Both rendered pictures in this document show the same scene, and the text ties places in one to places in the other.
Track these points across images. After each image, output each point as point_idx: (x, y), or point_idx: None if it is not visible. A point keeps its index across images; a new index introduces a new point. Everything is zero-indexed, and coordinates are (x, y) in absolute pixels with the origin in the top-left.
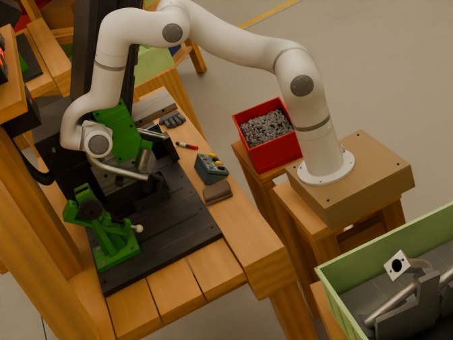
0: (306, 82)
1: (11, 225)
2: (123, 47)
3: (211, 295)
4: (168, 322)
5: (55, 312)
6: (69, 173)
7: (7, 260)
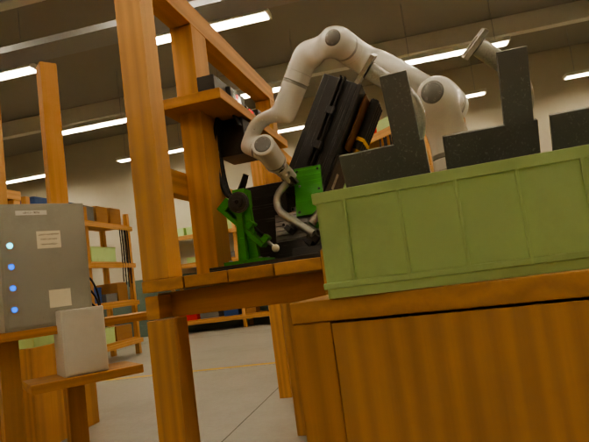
0: (436, 87)
1: (146, 123)
2: (303, 64)
3: (280, 270)
4: (243, 304)
5: (147, 219)
6: (261, 223)
7: (132, 153)
